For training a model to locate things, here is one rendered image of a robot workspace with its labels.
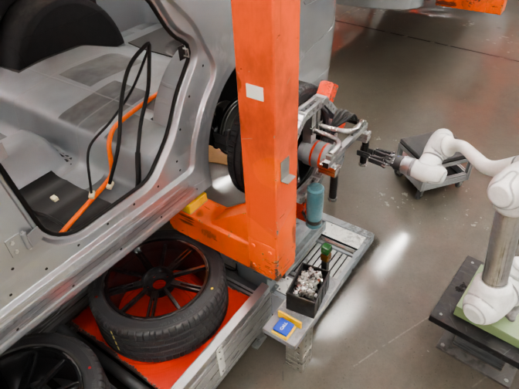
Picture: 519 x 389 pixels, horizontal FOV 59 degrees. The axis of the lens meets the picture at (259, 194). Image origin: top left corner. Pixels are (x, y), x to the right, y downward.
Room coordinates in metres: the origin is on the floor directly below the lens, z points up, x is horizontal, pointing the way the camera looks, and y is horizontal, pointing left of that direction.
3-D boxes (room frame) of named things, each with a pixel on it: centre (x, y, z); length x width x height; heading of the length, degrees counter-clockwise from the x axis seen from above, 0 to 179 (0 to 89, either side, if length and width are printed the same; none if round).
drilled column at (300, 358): (1.29, -0.16, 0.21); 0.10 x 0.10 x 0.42; 53
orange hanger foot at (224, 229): (1.70, 0.22, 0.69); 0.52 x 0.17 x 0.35; 53
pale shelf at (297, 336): (1.31, -0.18, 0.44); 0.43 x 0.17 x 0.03; 143
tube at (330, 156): (1.82, -0.30, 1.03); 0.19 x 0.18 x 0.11; 53
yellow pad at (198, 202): (1.80, 0.36, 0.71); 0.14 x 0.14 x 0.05; 53
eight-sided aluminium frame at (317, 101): (1.97, -0.26, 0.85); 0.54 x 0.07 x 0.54; 143
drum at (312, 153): (1.93, -0.32, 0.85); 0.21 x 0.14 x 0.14; 53
